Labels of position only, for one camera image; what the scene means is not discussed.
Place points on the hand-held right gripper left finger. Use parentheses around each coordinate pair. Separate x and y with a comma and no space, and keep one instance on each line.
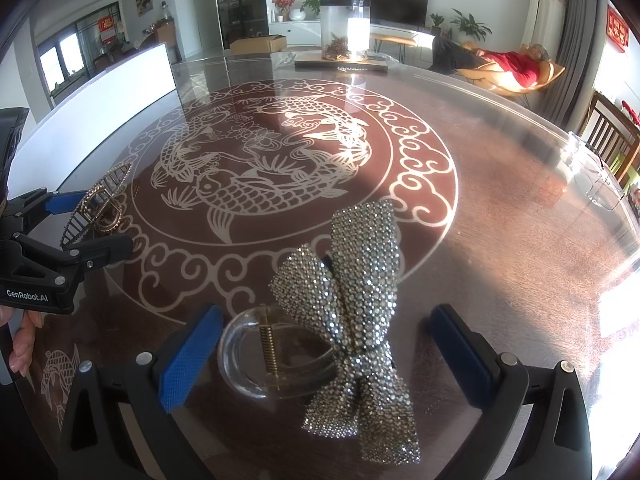
(192,355)

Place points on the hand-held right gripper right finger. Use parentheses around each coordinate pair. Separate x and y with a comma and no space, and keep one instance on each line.
(460,355)

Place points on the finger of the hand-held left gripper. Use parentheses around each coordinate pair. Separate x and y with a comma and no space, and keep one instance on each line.
(65,202)
(95,252)

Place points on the gold hair claw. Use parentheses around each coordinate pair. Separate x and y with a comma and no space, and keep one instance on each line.
(97,205)

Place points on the rhinestone bow hair clip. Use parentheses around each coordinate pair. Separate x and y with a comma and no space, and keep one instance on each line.
(365,285)

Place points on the brown patterned desktop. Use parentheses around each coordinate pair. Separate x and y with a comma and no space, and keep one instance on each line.
(500,240)

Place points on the person's left hand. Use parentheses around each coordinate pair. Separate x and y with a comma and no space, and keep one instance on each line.
(22,342)

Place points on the white partition board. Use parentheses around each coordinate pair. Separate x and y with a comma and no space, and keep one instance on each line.
(115,90)

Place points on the red paper sign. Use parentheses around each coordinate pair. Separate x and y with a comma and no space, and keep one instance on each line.
(108,30)

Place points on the cardboard box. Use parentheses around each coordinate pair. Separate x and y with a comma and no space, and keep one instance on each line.
(257,44)

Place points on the dark glass display cabinet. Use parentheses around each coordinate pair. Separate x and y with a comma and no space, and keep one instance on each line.
(240,0)

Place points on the wooden dining chair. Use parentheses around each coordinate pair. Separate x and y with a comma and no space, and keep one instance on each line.
(612,125)

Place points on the wooden lounge chair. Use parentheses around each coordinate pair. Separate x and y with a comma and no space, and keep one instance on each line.
(545,80)

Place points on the white television console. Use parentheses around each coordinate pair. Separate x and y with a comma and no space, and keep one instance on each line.
(300,30)

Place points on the red flower vase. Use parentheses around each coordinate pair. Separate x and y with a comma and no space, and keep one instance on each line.
(284,5)

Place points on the white round vase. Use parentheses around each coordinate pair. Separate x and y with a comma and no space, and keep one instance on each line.
(298,15)

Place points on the flat tray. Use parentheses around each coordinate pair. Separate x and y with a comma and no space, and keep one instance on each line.
(345,66)

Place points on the green potted plant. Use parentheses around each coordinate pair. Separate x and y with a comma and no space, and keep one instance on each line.
(315,4)

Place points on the clear plastic jar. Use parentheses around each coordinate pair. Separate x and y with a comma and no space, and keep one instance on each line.
(335,30)

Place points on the wooden bench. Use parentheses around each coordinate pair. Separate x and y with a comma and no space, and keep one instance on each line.
(392,37)

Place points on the large leafy potted plant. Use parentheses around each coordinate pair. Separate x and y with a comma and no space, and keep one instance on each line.
(470,25)

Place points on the small potted plant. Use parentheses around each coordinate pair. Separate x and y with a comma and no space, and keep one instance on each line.
(437,22)

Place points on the grey curtain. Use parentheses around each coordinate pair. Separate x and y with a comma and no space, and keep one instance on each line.
(575,35)

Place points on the black television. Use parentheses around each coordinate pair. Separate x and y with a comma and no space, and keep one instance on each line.
(395,2)

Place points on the red wall decoration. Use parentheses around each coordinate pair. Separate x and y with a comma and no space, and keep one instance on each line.
(617,27)

